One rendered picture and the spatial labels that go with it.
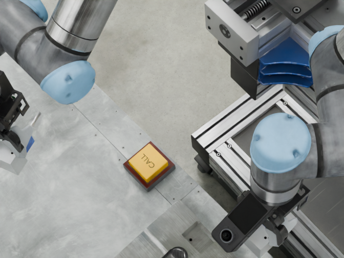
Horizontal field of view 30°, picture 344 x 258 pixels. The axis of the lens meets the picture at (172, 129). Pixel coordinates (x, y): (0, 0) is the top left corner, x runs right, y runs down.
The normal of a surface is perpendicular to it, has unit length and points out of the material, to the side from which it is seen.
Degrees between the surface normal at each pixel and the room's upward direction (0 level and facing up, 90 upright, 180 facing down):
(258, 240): 0
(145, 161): 0
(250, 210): 29
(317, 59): 62
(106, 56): 0
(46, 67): 37
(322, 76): 46
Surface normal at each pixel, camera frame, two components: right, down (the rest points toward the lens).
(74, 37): 0.07, 0.52
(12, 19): -0.14, -0.41
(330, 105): -0.75, -0.29
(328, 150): -0.06, -0.03
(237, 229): -0.42, -0.10
